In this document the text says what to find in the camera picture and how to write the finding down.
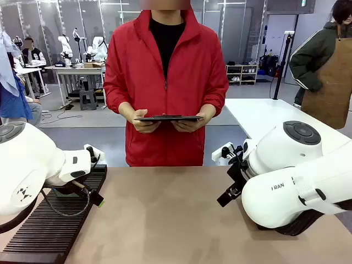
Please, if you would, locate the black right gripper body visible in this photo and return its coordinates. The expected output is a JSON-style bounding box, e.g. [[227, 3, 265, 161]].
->
[[226, 157, 250, 194]]

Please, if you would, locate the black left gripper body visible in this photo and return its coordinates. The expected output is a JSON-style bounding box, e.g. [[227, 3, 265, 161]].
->
[[45, 177, 97, 199]]

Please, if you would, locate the black tablet tray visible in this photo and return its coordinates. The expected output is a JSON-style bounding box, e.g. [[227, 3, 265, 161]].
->
[[133, 114, 205, 123]]

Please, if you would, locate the person's left forearm red sleeve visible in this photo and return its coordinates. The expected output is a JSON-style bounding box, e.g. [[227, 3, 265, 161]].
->
[[202, 79, 230, 119]]

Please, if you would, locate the person's right forearm red sleeve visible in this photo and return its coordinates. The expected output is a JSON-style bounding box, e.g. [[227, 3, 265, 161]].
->
[[103, 79, 136, 117]]

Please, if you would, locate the person's left hand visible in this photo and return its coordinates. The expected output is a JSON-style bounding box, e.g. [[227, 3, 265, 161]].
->
[[170, 111, 211, 134]]

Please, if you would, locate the person's right hand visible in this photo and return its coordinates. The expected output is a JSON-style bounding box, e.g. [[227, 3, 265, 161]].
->
[[131, 108, 162, 134]]

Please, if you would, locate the long black ribbed tray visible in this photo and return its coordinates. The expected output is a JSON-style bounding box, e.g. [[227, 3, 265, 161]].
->
[[0, 164, 108, 264]]

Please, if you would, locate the large white side table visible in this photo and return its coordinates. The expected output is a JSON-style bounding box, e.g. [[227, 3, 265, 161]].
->
[[223, 97, 352, 155]]

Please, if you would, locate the short black ribbed tray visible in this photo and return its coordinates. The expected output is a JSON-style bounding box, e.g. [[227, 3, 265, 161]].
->
[[255, 203, 329, 237]]

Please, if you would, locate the grey plastic step stool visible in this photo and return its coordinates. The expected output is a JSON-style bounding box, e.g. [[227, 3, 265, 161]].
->
[[79, 89, 99, 112]]

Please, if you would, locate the white shoe shelf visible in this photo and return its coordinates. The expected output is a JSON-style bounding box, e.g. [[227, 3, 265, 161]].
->
[[225, 63, 260, 86]]

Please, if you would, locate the person in blue shirt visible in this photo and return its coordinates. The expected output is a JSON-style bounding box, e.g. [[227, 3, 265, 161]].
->
[[0, 29, 42, 128]]

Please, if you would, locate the black bags pile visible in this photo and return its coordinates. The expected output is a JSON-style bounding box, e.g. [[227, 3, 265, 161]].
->
[[259, 53, 281, 78]]

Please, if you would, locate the black tripod pole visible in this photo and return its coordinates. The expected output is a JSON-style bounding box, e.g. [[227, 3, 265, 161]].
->
[[272, 30, 295, 101]]

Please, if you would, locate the person in red jacket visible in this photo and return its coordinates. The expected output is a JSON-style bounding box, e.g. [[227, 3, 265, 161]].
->
[[103, 0, 230, 168]]

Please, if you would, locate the white background workbench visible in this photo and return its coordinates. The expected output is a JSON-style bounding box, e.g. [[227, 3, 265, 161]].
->
[[43, 64, 107, 108]]

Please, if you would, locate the white background desk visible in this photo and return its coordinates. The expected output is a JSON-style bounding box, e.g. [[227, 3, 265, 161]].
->
[[13, 67, 52, 100]]

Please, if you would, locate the person in brown apron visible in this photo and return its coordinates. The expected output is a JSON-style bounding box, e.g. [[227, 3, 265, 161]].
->
[[289, 0, 352, 130]]

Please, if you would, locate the seated person black white jacket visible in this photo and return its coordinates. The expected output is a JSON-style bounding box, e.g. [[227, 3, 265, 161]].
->
[[20, 36, 48, 95]]

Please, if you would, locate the small white background robot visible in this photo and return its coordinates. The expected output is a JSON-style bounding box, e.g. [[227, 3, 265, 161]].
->
[[57, 34, 74, 67]]

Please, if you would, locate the bulky white background robot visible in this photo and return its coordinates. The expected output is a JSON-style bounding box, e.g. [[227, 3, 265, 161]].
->
[[84, 35, 109, 63]]

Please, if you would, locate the thin white background robot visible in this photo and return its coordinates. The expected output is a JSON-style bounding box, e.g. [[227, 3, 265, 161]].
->
[[72, 27, 86, 63]]

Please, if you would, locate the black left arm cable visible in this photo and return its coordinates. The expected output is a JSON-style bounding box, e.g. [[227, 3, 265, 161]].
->
[[40, 180, 92, 217]]

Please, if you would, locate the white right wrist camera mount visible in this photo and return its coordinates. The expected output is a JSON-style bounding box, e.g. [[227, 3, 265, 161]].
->
[[211, 141, 235, 162]]

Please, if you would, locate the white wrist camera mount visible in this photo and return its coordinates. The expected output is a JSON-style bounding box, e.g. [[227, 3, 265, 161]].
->
[[83, 143, 106, 163], [211, 141, 235, 162]]

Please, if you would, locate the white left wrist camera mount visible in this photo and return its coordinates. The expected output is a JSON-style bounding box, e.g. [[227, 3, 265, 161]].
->
[[83, 143, 106, 163]]

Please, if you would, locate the black floor cable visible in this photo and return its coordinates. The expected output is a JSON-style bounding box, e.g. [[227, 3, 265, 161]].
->
[[40, 103, 83, 125]]

